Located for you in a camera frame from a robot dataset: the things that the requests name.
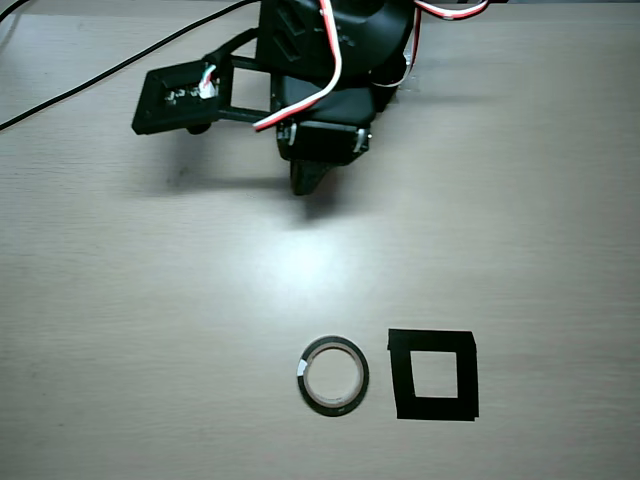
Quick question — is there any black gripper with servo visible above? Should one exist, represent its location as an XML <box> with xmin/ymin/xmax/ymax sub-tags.
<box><xmin>271</xmin><ymin>74</ymin><xmax>377</xmax><ymax>197</ymax></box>

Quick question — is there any black tape roll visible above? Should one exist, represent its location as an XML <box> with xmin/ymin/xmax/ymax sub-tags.
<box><xmin>293</xmin><ymin>335</ymin><xmax>371</xmax><ymax>418</ymax></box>

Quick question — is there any red and white servo cable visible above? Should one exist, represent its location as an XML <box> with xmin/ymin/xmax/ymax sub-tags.
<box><xmin>253</xmin><ymin>0</ymin><xmax>344</xmax><ymax>133</ymax></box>
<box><xmin>372</xmin><ymin>0</ymin><xmax>490</xmax><ymax>90</ymax></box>

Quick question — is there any multicolour camera wire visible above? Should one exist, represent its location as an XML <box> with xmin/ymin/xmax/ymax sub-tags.
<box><xmin>198</xmin><ymin>63</ymin><xmax>220</xmax><ymax>100</ymax></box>

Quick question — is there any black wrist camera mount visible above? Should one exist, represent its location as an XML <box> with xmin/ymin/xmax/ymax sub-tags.
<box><xmin>131</xmin><ymin>27</ymin><xmax>274</xmax><ymax>137</ymax></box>

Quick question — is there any long black cable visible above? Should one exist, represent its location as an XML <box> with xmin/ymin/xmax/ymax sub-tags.
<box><xmin>0</xmin><ymin>0</ymin><xmax>251</xmax><ymax>132</ymax></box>

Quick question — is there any black square tape frame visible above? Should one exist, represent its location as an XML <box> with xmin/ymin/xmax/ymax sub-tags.
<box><xmin>387</xmin><ymin>327</ymin><xmax>480</xmax><ymax>423</ymax></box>

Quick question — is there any short black cable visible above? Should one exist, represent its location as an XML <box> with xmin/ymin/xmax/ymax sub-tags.
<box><xmin>0</xmin><ymin>0</ymin><xmax>29</xmax><ymax>24</ymax></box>

